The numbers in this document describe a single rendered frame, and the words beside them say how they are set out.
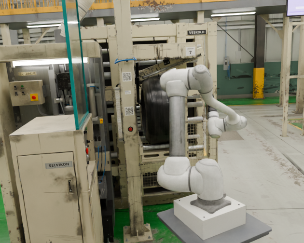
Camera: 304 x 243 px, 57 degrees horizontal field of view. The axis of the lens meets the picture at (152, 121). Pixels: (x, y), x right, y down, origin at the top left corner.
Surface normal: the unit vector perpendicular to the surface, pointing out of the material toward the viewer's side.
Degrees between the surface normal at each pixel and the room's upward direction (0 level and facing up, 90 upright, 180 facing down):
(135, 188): 90
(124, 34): 90
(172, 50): 90
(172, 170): 70
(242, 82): 90
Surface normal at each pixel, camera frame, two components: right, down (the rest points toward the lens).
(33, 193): 0.12, 0.20
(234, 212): 0.45, 0.16
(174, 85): -0.36, 0.01
